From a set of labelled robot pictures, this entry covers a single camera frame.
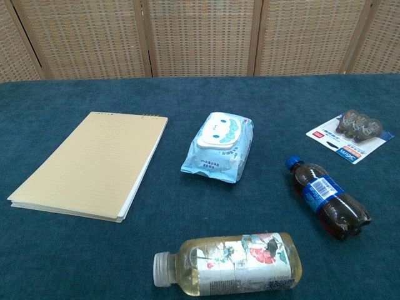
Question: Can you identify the tan spiral notebook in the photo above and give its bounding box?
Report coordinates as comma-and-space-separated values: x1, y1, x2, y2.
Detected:
6, 111, 169, 224

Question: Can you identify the light blue wet wipes pack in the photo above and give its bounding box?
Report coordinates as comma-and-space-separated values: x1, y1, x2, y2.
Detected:
180, 111, 254, 185

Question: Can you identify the teal velvet tablecloth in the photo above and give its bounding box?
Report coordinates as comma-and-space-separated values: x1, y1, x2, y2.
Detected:
0, 73, 400, 300

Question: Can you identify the woven wooden folding screen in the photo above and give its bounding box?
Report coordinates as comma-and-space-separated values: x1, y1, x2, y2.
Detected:
0, 0, 400, 83

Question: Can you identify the floral label tea bottle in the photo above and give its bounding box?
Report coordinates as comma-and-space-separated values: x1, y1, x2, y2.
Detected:
152, 231, 303, 297

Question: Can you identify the blue label cola bottle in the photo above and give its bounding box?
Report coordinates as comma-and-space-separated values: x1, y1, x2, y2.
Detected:
284, 154, 373, 241

